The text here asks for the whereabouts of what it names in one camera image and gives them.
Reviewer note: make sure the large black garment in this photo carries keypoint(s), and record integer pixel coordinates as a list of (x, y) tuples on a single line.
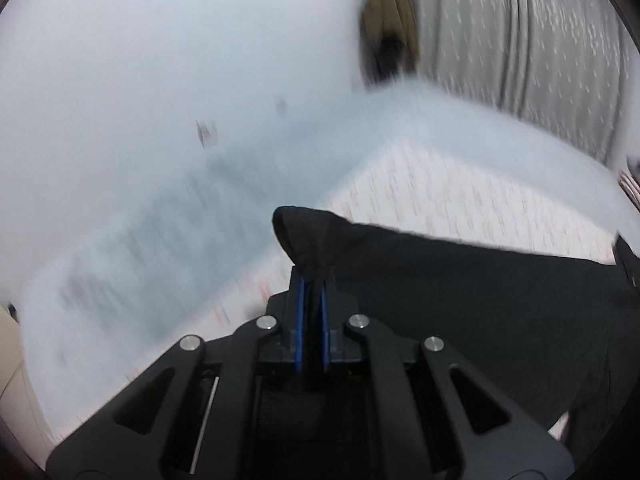
[(560, 336)]

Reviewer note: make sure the grey patterned curtain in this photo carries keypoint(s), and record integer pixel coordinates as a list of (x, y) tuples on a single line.
[(568, 67)]

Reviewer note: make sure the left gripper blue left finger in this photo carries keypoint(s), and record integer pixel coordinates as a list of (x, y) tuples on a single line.
[(288, 307)]

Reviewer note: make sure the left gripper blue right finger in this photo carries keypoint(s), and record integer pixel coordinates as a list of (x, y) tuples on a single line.
[(336, 309)]

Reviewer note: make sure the olive brown hanging bag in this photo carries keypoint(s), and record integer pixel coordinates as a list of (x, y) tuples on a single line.
[(389, 32)]

